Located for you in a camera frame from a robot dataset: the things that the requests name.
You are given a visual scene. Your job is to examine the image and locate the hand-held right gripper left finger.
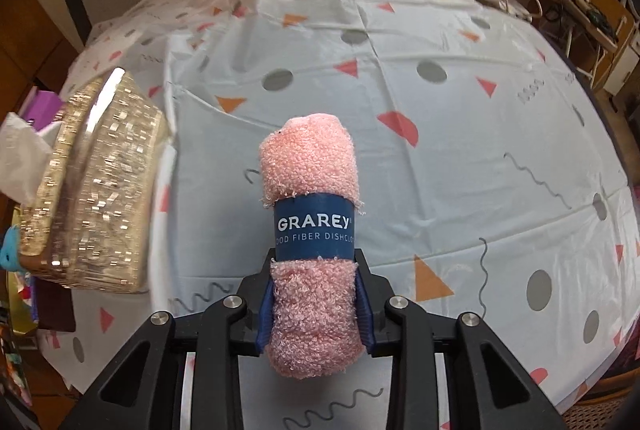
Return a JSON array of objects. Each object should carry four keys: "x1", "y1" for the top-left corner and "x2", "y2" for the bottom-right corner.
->
[{"x1": 82, "y1": 249, "x2": 275, "y2": 430}]

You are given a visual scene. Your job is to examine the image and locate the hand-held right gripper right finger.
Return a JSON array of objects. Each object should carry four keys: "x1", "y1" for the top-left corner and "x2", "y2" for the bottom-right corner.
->
[{"x1": 352, "y1": 248, "x2": 569, "y2": 430}]

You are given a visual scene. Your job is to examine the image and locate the pink dishcloth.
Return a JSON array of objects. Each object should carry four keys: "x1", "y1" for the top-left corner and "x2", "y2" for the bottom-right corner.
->
[{"x1": 257, "y1": 112, "x2": 367, "y2": 381}]

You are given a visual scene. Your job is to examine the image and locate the blue and pink plush toy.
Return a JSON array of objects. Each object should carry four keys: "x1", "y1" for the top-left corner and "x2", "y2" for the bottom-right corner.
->
[{"x1": 0, "y1": 229, "x2": 27, "y2": 272}]

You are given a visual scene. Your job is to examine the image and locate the printed plastic tablecloth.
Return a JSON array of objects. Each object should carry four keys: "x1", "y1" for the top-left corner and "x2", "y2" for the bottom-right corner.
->
[{"x1": 37, "y1": 0, "x2": 640, "y2": 417}]

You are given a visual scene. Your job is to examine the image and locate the ornate gold tissue box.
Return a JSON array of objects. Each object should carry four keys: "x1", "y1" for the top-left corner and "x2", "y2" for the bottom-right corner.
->
[{"x1": 17, "y1": 67, "x2": 174, "y2": 295}]

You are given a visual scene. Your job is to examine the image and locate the white facial tissue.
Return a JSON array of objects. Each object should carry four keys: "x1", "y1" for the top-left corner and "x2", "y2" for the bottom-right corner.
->
[{"x1": 0, "y1": 112, "x2": 54, "y2": 205}]

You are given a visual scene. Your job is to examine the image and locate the purple tissue carton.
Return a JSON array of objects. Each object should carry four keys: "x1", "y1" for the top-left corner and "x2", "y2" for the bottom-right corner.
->
[{"x1": 24, "y1": 89, "x2": 64, "y2": 132}]

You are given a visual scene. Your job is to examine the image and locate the wooden wardrobe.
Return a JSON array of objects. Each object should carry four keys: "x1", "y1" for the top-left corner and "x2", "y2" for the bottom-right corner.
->
[{"x1": 0, "y1": 0, "x2": 87, "y2": 123}]

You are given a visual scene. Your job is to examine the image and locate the white small cabinet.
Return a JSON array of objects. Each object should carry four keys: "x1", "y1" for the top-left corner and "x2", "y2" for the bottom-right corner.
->
[{"x1": 604, "y1": 16, "x2": 640, "y2": 97}]

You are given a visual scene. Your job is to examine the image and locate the black chair back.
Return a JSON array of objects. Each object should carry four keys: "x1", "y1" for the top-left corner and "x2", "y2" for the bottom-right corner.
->
[{"x1": 59, "y1": 0, "x2": 94, "y2": 42}]

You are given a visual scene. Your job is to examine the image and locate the tray with tools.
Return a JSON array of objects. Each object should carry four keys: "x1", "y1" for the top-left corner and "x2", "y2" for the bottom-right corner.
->
[{"x1": 559, "y1": 0, "x2": 622, "y2": 52}]

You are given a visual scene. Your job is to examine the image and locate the white handled bag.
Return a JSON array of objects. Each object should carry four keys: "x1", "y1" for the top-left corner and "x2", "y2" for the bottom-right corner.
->
[{"x1": 479, "y1": 0, "x2": 545, "y2": 22}]

